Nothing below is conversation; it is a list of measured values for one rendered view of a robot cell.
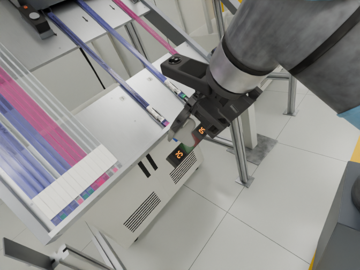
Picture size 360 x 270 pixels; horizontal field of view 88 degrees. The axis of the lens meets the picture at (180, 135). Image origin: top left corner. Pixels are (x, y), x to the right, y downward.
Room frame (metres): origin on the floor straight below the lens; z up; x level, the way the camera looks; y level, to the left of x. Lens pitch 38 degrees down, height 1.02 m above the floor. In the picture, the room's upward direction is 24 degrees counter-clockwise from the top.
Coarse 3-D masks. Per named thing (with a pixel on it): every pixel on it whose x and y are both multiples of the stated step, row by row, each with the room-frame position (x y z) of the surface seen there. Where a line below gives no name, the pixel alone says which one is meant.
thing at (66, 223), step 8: (168, 128) 0.43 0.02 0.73; (160, 136) 0.41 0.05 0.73; (152, 144) 0.39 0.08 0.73; (144, 152) 0.37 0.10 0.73; (136, 160) 0.36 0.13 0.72; (120, 168) 0.34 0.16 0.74; (128, 168) 0.35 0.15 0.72; (112, 176) 0.33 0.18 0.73; (120, 176) 0.34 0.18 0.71; (104, 184) 0.32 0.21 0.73; (112, 184) 0.34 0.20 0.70; (96, 192) 0.30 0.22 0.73; (104, 192) 0.33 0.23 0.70; (88, 200) 0.29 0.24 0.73; (96, 200) 0.32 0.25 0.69; (80, 208) 0.28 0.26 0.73; (88, 208) 0.31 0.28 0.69; (72, 216) 0.27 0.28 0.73; (80, 216) 0.30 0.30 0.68; (64, 224) 0.26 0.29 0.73; (72, 224) 0.29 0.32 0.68; (56, 232) 0.25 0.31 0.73
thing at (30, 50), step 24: (0, 0) 0.80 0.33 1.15; (72, 0) 0.83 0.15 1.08; (96, 0) 0.85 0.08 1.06; (0, 24) 0.72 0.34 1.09; (24, 24) 0.73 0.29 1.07; (72, 24) 0.74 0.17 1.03; (96, 24) 0.75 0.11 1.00; (120, 24) 0.76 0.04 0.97; (24, 48) 0.65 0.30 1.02; (48, 48) 0.66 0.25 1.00; (72, 48) 0.66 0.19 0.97
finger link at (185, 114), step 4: (188, 104) 0.29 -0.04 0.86; (184, 108) 0.28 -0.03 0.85; (188, 108) 0.28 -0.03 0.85; (180, 112) 0.29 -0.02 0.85; (184, 112) 0.28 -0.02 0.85; (188, 112) 0.28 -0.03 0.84; (180, 116) 0.28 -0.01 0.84; (184, 116) 0.28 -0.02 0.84; (188, 116) 0.28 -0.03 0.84; (176, 120) 0.29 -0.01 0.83; (180, 120) 0.28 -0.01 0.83; (184, 120) 0.28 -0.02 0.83; (172, 124) 0.30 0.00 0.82; (176, 124) 0.29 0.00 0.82; (180, 124) 0.29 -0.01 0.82; (172, 128) 0.30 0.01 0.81; (176, 128) 0.30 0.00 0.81
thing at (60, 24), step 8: (64, 24) 0.72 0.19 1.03; (72, 32) 0.70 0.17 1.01; (80, 40) 0.67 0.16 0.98; (88, 48) 0.65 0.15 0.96; (96, 56) 0.63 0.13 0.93; (104, 64) 0.61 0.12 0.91; (112, 72) 0.58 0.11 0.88; (120, 80) 0.56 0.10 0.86; (128, 88) 0.54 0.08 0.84; (136, 96) 0.52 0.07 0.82; (144, 104) 0.49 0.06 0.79
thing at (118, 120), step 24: (192, 48) 0.70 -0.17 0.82; (144, 72) 0.60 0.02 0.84; (120, 96) 0.53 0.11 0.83; (144, 96) 0.53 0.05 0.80; (168, 96) 0.53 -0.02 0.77; (96, 120) 0.47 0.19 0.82; (120, 120) 0.47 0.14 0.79; (144, 120) 0.47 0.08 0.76; (168, 120) 0.47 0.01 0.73; (120, 144) 0.41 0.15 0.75; (144, 144) 0.41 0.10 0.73; (0, 168) 0.38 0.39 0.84
